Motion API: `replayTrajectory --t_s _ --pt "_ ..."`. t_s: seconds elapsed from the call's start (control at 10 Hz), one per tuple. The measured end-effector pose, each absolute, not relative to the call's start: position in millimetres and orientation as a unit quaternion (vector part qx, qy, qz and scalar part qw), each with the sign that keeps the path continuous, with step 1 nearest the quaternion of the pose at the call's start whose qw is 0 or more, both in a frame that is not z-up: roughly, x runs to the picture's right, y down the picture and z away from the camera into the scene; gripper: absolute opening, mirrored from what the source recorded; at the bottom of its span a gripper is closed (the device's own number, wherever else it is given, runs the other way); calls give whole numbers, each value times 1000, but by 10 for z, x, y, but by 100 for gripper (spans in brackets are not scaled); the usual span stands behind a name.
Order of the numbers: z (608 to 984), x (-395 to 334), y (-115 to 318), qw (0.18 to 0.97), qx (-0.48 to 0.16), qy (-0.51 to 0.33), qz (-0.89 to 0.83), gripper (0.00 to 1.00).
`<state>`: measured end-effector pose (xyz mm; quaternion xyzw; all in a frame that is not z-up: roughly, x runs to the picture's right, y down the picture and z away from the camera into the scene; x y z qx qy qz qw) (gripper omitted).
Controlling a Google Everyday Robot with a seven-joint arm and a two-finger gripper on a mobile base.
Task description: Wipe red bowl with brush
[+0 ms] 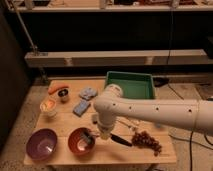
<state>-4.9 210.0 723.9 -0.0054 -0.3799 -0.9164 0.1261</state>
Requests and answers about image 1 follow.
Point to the green plastic bin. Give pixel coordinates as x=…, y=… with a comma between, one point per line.
x=134, y=85

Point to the blue sponge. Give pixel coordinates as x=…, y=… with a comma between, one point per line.
x=81, y=108

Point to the grey blue cloth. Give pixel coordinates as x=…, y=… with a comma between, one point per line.
x=88, y=93

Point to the purple bowl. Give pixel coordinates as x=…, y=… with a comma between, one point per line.
x=41, y=144

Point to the metal support rod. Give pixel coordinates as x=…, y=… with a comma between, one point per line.
x=33, y=47

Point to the wooden shelf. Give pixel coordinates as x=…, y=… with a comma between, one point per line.
x=108, y=5
x=118, y=58

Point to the red bowl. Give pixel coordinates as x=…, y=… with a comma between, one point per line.
x=81, y=141

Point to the lower wooden shelf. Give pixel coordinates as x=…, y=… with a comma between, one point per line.
x=118, y=58

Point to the orange carrot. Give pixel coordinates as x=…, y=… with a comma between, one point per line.
x=54, y=88

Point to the small cup with dark lid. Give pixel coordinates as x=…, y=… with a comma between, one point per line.
x=63, y=95

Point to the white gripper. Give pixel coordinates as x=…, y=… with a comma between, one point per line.
x=105, y=130

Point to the clear cup with orange content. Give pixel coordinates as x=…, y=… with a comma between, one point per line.
x=48, y=107

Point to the black handled brush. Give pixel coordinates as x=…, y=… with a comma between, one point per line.
x=117, y=138

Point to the bunch of dark grapes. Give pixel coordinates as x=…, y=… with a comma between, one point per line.
x=144, y=139

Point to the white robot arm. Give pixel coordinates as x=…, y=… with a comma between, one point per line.
x=194, y=115

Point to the upper wooden shelf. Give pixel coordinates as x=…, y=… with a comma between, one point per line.
x=108, y=5

